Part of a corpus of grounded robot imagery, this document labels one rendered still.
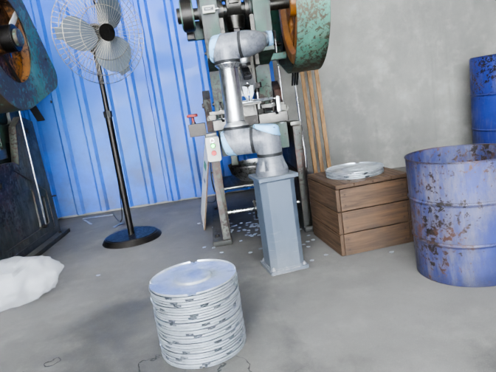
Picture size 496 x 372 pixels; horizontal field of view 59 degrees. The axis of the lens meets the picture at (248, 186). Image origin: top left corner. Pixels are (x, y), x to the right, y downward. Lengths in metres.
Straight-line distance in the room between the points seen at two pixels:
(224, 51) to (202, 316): 1.13
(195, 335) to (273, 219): 0.73
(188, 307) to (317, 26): 1.64
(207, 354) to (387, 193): 1.18
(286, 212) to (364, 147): 2.26
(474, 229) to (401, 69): 2.66
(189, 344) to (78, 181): 2.80
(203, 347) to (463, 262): 1.00
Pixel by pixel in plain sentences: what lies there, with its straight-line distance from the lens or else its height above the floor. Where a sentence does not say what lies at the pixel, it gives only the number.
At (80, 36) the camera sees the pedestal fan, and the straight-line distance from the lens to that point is 2.81.
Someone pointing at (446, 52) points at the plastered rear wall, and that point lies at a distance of 4.43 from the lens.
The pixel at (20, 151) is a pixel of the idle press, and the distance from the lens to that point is 3.25.
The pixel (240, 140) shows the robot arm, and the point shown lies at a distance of 1.95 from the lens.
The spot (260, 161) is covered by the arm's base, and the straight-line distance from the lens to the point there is 1.96.
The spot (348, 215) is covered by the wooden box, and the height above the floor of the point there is 0.20.
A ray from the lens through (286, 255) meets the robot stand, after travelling 2.03.
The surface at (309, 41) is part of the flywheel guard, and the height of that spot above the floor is 1.06.
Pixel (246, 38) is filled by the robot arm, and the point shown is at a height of 1.05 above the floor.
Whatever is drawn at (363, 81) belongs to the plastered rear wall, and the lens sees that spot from 4.11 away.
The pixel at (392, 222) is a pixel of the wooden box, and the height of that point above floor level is 0.12.
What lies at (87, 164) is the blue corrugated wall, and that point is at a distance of 4.02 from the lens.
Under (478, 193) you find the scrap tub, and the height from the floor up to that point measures 0.36.
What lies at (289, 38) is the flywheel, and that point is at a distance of 3.03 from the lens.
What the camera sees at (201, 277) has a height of 0.25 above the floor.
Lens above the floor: 0.79
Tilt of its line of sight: 11 degrees down
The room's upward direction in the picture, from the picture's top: 8 degrees counter-clockwise
